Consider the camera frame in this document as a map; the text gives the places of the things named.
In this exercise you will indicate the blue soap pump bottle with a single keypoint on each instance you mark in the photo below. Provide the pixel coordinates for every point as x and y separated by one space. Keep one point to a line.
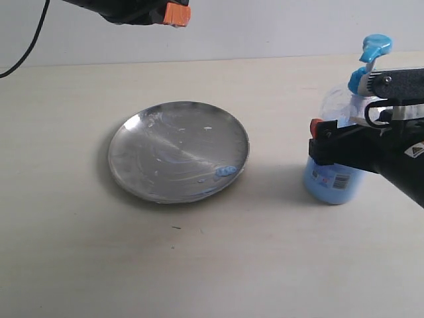
337 184

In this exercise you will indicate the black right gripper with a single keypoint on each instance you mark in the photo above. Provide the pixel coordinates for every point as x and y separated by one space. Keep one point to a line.
396 154

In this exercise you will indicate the round metal plate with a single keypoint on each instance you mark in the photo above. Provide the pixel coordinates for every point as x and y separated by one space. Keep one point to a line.
168 153

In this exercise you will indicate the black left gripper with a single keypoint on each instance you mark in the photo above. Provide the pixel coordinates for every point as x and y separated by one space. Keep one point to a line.
139 12

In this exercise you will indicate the blue soap blob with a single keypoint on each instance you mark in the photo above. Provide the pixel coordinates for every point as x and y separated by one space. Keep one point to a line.
225 171

